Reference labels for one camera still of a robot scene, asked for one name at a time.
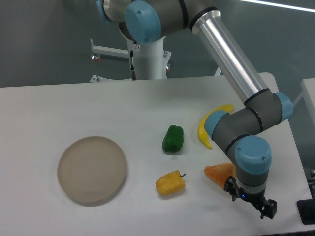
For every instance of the yellow banana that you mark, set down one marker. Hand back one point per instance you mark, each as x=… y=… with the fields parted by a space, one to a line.
x=201 y=132

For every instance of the beige round plate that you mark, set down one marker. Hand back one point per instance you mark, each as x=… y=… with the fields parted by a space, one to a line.
x=92 y=170

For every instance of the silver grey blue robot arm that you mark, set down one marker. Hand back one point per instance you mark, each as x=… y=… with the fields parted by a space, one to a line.
x=145 y=22

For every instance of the white table at right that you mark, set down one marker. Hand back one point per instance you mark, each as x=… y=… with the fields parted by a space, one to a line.
x=308 y=89

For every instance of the yellow bell pepper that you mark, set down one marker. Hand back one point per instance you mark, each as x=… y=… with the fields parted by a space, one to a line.
x=170 y=183

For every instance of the green bell pepper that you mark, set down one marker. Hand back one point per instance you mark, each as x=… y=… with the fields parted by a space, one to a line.
x=173 y=140

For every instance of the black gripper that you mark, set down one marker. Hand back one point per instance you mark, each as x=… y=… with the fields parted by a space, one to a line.
x=253 y=195

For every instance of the black device at right edge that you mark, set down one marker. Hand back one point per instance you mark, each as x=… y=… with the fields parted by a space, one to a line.
x=306 y=208

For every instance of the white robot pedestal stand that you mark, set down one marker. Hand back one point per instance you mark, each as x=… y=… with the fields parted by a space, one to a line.
x=151 y=62

